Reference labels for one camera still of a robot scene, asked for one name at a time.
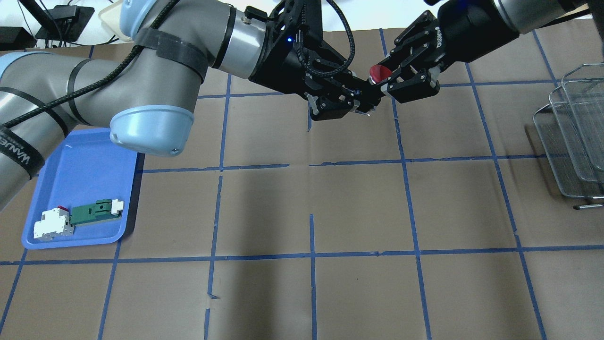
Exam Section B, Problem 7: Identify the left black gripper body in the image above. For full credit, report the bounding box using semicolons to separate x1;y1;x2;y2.
249;0;356;95

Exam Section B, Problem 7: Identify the blue plastic tray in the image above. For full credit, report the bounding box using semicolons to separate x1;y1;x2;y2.
21;128;138;250

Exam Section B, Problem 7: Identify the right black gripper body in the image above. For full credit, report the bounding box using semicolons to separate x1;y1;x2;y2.
420;0;520;64

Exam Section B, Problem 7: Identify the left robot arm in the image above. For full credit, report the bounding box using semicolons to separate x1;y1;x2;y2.
1;0;386;207

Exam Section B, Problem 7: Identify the clear wire shelf basket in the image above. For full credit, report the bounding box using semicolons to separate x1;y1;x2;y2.
533;62;604;210

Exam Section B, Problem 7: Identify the white plastic terminal block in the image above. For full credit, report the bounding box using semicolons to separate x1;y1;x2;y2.
33;206;74;241

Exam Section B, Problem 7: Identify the green circuit board module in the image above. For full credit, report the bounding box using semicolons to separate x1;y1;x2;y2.
70;199;125;226

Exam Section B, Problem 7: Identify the black box on desk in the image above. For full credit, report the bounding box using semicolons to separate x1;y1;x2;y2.
32;5;95;43

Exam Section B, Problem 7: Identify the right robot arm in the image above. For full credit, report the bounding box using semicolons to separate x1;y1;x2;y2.
369;0;603;103

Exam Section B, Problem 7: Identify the red emergency stop button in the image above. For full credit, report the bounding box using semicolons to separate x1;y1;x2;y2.
368;64;393;85

